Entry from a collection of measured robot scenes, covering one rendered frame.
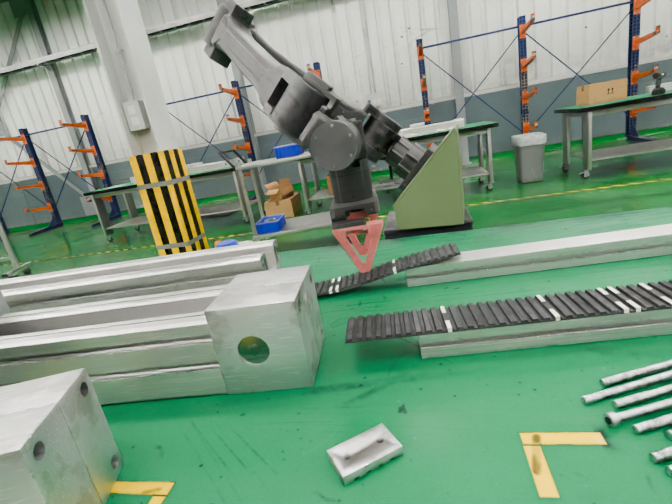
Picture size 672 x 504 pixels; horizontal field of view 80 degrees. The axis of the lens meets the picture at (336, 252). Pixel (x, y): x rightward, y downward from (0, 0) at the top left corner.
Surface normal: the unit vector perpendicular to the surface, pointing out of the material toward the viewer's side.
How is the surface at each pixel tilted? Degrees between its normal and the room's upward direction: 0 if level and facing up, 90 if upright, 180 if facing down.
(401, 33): 90
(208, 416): 0
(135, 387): 90
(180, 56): 90
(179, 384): 90
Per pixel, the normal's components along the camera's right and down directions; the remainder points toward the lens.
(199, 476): -0.18, -0.94
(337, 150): -0.14, 0.32
